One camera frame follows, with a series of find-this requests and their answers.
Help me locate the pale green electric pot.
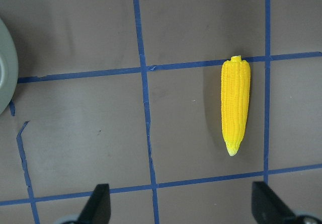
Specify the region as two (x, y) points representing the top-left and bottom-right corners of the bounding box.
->
(0, 20), (19, 114)

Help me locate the yellow plastic corn cob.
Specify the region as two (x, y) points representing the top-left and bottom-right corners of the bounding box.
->
(220, 55), (251, 157)

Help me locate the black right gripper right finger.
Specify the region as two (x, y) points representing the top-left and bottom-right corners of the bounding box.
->
(252, 181), (296, 223)

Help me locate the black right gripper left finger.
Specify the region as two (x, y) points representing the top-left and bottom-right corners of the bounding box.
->
(78, 184), (111, 224)

